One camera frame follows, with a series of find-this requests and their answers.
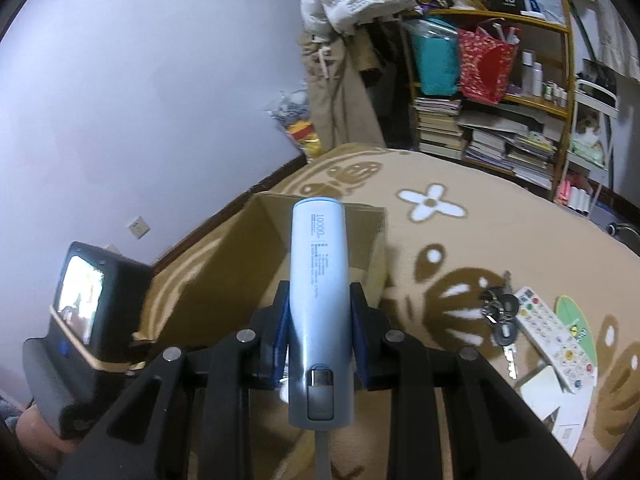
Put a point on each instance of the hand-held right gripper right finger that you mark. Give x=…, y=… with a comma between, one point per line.
x=359, y=332

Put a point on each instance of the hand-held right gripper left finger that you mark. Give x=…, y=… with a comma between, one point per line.
x=278, y=325

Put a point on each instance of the light blue power bank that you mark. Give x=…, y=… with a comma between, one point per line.
x=317, y=285

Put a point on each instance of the cardboard box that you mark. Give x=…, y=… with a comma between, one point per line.
x=235, y=270

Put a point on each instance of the bunch of keys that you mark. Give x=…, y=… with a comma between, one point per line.
x=505, y=332

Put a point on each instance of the white wall charger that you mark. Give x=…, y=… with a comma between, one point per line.
x=542, y=390

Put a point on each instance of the white remote with coloured buttons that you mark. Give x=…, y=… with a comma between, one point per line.
x=555, y=340

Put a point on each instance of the person's left hand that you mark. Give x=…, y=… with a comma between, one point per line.
x=40, y=430

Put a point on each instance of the beige flower printed blanket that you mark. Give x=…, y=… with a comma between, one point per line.
x=450, y=230

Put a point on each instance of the bag of plush toys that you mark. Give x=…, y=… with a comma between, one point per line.
x=295, y=120

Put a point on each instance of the stack of brown books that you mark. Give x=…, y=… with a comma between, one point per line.
x=437, y=130

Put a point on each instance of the beige hanging trousers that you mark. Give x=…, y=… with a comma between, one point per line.
x=340, y=100

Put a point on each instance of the pile of magazines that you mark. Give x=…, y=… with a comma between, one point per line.
x=510, y=152

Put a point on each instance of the pink items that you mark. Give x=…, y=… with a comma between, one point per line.
x=565, y=192

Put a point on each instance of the dark hanging clothes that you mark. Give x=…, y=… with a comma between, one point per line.
x=387, y=85

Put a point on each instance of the white rolls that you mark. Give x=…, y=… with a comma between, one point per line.
x=581, y=200

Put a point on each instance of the black chair base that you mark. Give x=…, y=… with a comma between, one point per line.
x=622, y=232

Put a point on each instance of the teal bag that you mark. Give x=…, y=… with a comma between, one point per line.
x=435, y=60

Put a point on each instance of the green tissue pack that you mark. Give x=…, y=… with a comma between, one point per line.
x=590, y=151

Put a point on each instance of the red gift bag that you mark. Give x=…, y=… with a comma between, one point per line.
x=487, y=67

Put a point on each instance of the short white bottle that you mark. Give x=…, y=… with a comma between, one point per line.
x=537, y=82

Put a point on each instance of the tall white bottle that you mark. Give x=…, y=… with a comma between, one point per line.
x=527, y=75

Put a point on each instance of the row of small bottles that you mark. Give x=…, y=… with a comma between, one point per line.
x=556, y=95

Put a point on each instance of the calico cat toy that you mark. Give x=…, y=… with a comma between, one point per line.
x=587, y=122

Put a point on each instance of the white rolling cart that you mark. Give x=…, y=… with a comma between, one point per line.
x=597, y=100

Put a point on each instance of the dark picture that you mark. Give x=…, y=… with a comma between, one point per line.
x=600, y=75

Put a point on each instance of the wooden bookshelf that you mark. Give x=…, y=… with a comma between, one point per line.
x=545, y=22

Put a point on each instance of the white hanging garment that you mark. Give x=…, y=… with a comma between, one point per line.
x=612, y=20

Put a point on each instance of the white wall outlet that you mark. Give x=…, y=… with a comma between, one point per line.
x=137, y=226

